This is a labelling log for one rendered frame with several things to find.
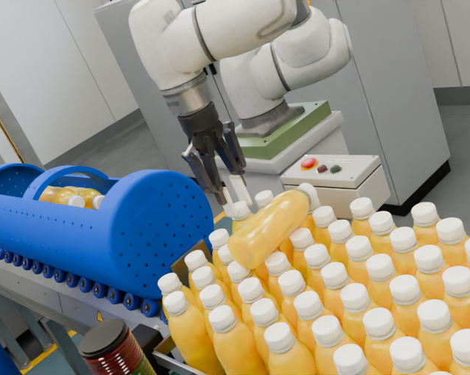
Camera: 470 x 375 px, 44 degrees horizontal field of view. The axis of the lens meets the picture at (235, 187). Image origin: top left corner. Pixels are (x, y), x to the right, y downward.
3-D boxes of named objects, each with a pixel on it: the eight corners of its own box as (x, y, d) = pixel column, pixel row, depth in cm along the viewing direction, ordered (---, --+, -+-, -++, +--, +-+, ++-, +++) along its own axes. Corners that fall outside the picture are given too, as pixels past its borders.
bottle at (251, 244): (260, 254, 95) (323, 193, 106) (227, 230, 98) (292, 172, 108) (254, 277, 101) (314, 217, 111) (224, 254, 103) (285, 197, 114)
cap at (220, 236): (233, 236, 117) (230, 229, 116) (220, 248, 115) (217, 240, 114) (221, 234, 120) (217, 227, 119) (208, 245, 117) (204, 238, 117)
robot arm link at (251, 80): (241, 108, 190) (213, 45, 182) (293, 88, 185) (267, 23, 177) (233, 125, 176) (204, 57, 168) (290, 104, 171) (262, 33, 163)
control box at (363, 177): (319, 190, 139) (305, 152, 135) (392, 195, 124) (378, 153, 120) (294, 213, 133) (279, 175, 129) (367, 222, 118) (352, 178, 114)
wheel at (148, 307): (149, 295, 132) (141, 295, 130) (160, 299, 128) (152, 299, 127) (146, 315, 132) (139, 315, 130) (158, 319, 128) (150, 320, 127)
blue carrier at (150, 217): (69, 209, 206) (18, 145, 193) (233, 236, 141) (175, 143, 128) (6, 266, 192) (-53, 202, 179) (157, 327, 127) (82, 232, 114)
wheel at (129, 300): (131, 289, 137) (123, 289, 136) (141, 292, 134) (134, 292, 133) (129, 308, 137) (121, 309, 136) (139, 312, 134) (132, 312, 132)
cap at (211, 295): (204, 310, 98) (201, 302, 97) (201, 298, 101) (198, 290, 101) (226, 300, 98) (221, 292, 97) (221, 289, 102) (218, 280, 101)
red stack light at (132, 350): (125, 340, 76) (111, 318, 74) (152, 353, 71) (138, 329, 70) (86, 375, 72) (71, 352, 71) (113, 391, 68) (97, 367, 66)
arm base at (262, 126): (262, 111, 198) (256, 97, 196) (306, 109, 179) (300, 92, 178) (223, 138, 189) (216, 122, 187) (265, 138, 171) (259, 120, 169)
